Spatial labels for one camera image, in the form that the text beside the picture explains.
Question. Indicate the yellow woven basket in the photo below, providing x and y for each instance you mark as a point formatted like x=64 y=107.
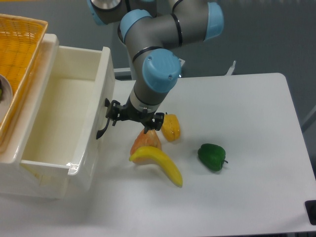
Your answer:
x=20 y=39

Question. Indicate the yellow toy bell pepper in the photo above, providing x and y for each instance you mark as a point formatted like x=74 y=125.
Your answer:
x=171 y=127

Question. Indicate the yellow toy banana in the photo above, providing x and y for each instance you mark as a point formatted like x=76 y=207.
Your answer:
x=156 y=155

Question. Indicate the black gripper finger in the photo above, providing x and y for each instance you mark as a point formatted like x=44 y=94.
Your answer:
x=154 y=122
x=113 y=110

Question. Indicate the white drawer cabinet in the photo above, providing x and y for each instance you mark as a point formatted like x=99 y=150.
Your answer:
x=17 y=175

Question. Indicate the black table corner clamp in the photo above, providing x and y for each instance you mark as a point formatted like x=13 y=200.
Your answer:
x=311 y=211

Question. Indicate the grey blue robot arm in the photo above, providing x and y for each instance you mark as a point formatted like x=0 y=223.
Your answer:
x=149 y=39

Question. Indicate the green toy bell pepper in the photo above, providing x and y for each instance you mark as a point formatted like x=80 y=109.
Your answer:
x=212 y=156

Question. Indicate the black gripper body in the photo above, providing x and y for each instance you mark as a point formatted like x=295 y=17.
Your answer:
x=129 y=112

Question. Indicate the grey bowl in basket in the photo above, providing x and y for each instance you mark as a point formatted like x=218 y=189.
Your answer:
x=6 y=96

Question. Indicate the orange toy fruit wedge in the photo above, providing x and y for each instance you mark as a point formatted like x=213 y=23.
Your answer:
x=146 y=139

